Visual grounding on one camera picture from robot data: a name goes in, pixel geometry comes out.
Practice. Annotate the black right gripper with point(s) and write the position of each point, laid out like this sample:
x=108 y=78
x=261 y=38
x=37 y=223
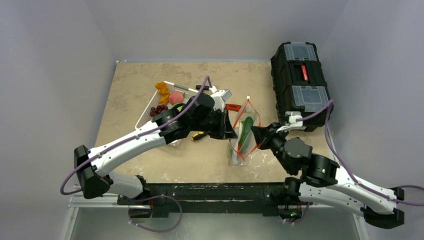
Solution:
x=268 y=136

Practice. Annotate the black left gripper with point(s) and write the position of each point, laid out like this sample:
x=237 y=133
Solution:
x=225 y=130

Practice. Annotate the orange toy carrot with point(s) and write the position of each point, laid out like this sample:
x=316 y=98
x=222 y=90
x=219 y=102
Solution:
x=238 y=149

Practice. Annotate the white toy radish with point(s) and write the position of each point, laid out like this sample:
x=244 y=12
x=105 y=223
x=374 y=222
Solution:
x=230 y=152

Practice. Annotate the clear zip top bag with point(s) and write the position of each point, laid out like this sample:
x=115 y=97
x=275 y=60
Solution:
x=245 y=144

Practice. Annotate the purple toy grape bunch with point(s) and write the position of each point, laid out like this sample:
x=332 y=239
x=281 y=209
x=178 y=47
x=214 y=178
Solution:
x=154 y=111

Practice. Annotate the green toy cucumber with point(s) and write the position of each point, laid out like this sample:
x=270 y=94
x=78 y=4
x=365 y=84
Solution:
x=247 y=123

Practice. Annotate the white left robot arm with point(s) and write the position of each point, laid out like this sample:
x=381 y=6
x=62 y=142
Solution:
x=95 y=167

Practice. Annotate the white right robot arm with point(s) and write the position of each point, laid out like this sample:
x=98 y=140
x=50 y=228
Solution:
x=315 y=178

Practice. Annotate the yellow black screwdriver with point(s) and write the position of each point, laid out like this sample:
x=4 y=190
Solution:
x=199 y=135

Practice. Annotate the black hammer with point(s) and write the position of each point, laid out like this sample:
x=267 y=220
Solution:
x=199 y=87

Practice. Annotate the green toy cabbage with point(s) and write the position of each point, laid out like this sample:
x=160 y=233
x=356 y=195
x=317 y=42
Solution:
x=178 y=107

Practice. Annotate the black toolbox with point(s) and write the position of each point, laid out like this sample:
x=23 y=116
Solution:
x=298 y=79

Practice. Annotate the pink toy peach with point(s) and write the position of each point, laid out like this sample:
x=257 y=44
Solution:
x=176 y=98

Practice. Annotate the white plastic basket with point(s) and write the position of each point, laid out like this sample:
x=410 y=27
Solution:
x=145 y=117

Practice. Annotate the red handled adjustable wrench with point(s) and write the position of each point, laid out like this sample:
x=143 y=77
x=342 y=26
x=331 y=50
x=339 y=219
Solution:
x=233 y=107

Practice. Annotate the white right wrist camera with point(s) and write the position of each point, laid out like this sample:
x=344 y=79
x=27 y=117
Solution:
x=292 y=121

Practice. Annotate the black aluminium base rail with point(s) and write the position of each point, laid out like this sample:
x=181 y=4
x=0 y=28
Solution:
x=269 y=199

